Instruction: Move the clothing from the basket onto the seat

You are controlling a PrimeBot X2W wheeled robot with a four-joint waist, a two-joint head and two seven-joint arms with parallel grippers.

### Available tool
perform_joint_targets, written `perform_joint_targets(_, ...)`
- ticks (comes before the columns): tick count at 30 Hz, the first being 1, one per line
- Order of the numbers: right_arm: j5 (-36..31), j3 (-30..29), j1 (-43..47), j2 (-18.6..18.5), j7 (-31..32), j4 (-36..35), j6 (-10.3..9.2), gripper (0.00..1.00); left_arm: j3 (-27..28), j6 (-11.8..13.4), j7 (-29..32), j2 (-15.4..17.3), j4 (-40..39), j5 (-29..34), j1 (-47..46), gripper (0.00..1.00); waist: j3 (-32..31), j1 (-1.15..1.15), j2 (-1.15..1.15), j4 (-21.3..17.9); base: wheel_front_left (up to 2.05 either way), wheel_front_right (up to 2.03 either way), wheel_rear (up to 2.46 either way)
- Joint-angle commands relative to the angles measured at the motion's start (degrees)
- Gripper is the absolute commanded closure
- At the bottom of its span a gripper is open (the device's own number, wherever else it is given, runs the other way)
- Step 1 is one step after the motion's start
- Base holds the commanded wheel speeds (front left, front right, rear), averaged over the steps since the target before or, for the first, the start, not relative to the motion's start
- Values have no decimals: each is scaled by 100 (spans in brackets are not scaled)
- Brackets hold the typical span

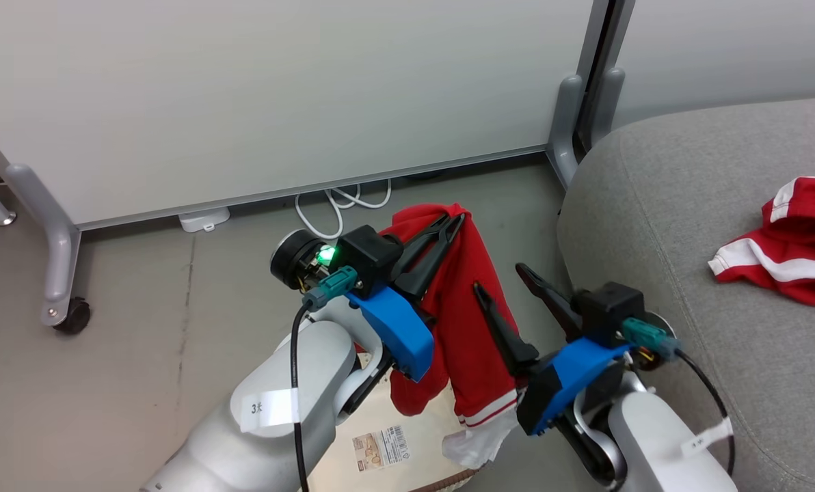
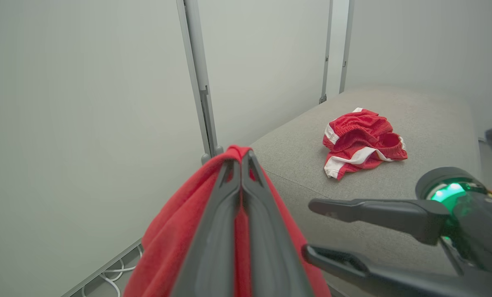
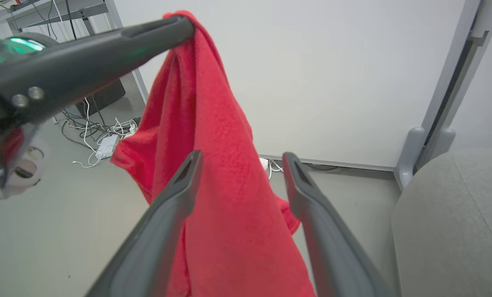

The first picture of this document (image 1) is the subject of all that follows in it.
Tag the grey board leg with caster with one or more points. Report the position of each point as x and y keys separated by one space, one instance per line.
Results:
x=55 y=239

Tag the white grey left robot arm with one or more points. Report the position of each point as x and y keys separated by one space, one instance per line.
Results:
x=264 y=430

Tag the red garment broad white stripe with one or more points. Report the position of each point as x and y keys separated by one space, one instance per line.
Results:
x=800 y=246

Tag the white power adapter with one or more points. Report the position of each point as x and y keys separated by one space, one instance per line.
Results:
x=204 y=219

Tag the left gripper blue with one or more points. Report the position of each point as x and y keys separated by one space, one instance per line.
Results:
x=401 y=328

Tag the white crumpled cloth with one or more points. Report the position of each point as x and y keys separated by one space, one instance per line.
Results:
x=479 y=441

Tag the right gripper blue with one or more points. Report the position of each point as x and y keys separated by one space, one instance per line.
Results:
x=565 y=383

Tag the grey fabric sofa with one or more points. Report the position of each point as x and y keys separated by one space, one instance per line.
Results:
x=708 y=225

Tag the red garment thin white stripes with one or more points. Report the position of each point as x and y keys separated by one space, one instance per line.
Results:
x=465 y=321

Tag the black caster wheel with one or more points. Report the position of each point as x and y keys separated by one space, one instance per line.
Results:
x=74 y=316

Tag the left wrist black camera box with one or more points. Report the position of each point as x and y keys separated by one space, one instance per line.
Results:
x=370 y=253

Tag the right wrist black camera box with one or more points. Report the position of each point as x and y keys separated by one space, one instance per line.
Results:
x=606 y=307

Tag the large white partition board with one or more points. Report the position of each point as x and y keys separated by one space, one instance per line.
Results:
x=271 y=96

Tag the white laundry basket brown rim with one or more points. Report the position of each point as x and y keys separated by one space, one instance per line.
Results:
x=414 y=437

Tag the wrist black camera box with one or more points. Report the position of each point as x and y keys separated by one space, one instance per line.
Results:
x=370 y=253
x=606 y=307

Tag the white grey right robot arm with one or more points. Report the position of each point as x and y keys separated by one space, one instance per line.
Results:
x=653 y=444

